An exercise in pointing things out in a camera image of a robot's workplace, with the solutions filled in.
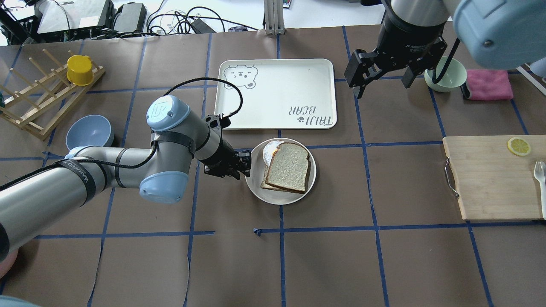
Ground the aluminium frame post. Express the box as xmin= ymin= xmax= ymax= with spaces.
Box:
xmin=263 ymin=0 xmax=285 ymax=35

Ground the blue bowl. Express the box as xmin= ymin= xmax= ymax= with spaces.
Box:
xmin=66 ymin=114 xmax=114 ymax=150

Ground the white plastic cutlery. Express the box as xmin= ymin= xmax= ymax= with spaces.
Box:
xmin=534 ymin=161 xmax=546 ymax=220

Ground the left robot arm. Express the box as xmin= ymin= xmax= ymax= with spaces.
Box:
xmin=0 ymin=95 xmax=252 ymax=260

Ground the fried egg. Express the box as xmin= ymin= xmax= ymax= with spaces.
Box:
xmin=262 ymin=140 xmax=285 ymax=167

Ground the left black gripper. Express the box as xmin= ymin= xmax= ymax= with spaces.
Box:
xmin=200 ymin=115 xmax=252 ymax=179

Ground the wooden cutting board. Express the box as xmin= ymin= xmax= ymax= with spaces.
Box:
xmin=442 ymin=135 xmax=546 ymax=221

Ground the wooden cup rack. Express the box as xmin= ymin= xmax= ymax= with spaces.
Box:
xmin=0 ymin=49 xmax=105 ymax=141

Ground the yellow cup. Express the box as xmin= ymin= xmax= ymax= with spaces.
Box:
xmin=66 ymin=55 xmax=94 ymax=86

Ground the bread slice on plate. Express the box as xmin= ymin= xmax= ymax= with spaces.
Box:
xmin=261 ymin=165 xmax=307 ymax=194

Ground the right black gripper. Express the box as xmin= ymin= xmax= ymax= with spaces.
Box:
xmin=344 ymin=15 xmax=447 ymax=99

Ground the green bowl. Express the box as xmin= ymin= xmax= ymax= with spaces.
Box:
xmin=424 ymin=58 xmax=467 ymax=93

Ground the white bread slice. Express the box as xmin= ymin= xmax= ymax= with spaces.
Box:
xmin=266 ymin=142 xmax=310 ymax=191

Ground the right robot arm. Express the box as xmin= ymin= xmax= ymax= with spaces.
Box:
xmin=344 ymin=0 xmax=546 ymax=98

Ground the black computer box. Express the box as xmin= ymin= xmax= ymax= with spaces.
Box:
xmin=37 ymin=0 xmax=115 ymax=35

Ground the white bear tray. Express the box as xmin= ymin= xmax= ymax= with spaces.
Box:
xmin=214 ymin=58 xmax=337 ymax=130

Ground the lemon slice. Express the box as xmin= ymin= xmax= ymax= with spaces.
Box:
xmin=507 ymin=137 xmax=532 ymax=156

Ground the pink cloth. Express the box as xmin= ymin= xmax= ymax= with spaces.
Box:
xmin=460 ymin=69 xmax=514 ymax=101

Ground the white round plate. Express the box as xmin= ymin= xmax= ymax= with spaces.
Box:
xmin=246 ymin=138 xmax=317 ymax=205

